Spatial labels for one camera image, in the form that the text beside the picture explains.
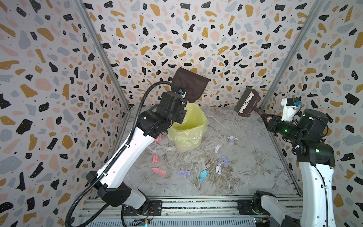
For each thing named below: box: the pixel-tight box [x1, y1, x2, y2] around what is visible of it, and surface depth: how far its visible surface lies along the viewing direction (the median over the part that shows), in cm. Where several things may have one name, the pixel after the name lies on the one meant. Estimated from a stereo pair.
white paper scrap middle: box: [213, 144, 223, 153], surface depth 97 cm
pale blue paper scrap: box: [226, 135, 239, 143], surface depth 105 cm
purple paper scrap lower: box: [176, 169, 191, 176], surface depth 87 cm
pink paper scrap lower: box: [151, 167, 167, 176], surface depth 88 cm
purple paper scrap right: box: [220, 155, 231, 166], surface depth 92 cm
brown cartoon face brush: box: [233, 85, 265, 118], surface depth 74 cm
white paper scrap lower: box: [215, 163, 222, 175], surface depth 89 cm
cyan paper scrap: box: [198, 170, 210, 182], surface depth 87 cm
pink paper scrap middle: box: [152, 154, 159, 165], surface depth 92 cm
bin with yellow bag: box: [167, 102, 209, 152], surface depth 80 cm
